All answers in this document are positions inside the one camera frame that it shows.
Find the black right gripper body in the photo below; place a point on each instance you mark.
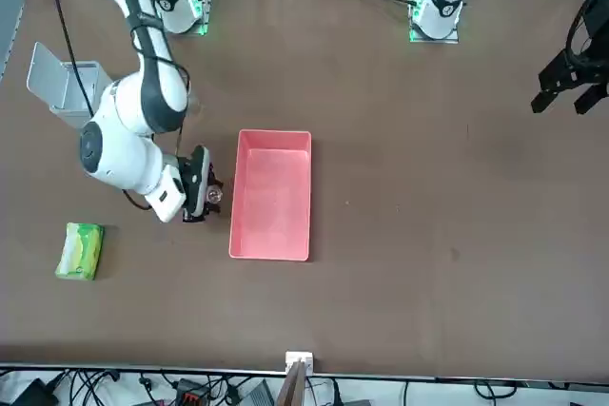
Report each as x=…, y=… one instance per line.
x=205, y=213

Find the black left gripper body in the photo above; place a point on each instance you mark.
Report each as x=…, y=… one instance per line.
x=599, y=16

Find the small glass beaker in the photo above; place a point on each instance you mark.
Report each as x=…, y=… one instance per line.
x=214, y=196

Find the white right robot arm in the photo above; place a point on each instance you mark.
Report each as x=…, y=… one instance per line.
x=133, y=116

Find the pink plastic container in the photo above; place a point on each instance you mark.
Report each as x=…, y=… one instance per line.
x=271, y=206

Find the green tissue pack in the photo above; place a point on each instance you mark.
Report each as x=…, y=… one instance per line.
x=78, y=249

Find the black and red device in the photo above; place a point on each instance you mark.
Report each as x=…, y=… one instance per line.
x=190, y=396

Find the grey power adapter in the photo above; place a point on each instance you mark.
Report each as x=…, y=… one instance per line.
x=259, y=396

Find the black power adapter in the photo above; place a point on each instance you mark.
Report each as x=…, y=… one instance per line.
x=33, y=394

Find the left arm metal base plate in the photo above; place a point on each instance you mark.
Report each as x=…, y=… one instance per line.
x=435, y=40

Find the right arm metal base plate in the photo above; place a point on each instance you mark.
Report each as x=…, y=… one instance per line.
x=185, y=33

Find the aluminium camera post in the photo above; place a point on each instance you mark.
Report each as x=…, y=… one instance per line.
x=300, y=361

